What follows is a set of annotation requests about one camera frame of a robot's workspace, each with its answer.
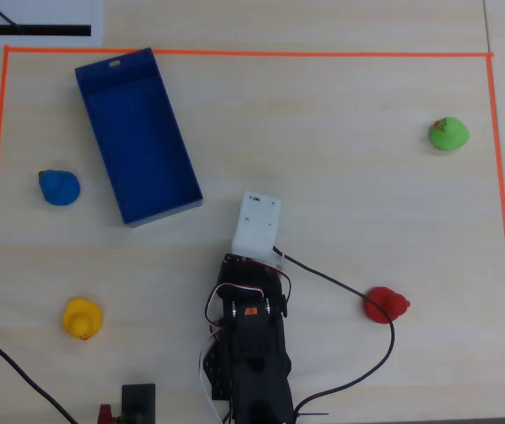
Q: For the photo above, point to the red clamp knob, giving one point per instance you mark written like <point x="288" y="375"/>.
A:
<point x="106" y="415"/>

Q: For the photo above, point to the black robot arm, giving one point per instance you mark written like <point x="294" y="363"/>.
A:
<point x="257" y="353"/>

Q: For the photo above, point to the blue rectangular plastic box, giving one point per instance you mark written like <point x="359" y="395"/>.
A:
<point x="137" y="141"/>

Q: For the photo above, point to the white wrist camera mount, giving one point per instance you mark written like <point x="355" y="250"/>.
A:
<point x="257" y="221"/>

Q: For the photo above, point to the green rubber duck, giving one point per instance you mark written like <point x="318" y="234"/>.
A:
<point x="449" y="134"/>

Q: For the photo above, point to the yellow rubber duck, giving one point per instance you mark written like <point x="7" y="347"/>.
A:
<point x="82" y="318"/>

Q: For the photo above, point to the blue rubber duck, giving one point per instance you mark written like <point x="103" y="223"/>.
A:
<point x="60" y="187"/>

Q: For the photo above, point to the red rubber duck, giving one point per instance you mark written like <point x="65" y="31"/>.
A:
<point x="391" y="305"/>

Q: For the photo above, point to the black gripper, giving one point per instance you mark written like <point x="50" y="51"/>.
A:
<point x="236" y="268"/>

